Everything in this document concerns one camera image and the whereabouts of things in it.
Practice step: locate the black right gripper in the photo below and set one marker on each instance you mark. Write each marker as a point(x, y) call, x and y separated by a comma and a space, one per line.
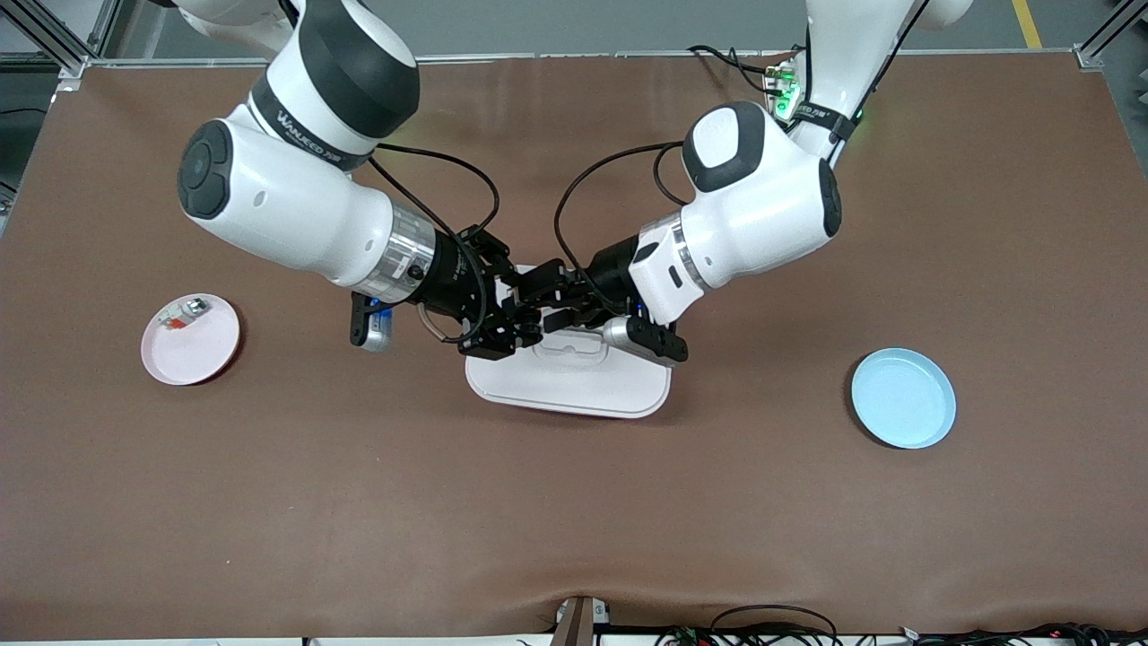
point(451, 276)

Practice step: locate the white and red switch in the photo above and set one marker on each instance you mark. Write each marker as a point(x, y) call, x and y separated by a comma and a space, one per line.
point(188, 309)

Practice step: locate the light blue round plate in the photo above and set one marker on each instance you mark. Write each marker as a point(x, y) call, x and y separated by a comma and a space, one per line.
point(901, 413)

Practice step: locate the brown table mat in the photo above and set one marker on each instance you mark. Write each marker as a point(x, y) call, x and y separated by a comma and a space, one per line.
point(574, 520)

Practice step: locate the pale pink round plate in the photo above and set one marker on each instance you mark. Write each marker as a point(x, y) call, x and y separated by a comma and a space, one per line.
point(193, 359)

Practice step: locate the silver table edge rail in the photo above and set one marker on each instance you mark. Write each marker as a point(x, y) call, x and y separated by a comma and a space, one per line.
point(583, 56)

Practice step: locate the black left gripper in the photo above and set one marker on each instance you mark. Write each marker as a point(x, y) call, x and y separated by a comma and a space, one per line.
point(609, 266)

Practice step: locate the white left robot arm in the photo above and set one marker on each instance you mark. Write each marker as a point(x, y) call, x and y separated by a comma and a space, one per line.
point(762, 206)

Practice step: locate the aluminium frame profile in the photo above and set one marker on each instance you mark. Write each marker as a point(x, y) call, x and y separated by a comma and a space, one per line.
point(103, 27)
point(1090, 57)

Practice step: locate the white lidded plastic box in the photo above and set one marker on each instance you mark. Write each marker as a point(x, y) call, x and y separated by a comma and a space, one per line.
point(574, 386)

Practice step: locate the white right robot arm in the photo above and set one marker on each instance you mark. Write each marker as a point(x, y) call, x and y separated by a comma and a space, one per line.
point(287, 197)

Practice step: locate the brown camera mount bracket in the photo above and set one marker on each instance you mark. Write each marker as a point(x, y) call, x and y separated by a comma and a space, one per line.
point(578, 624)

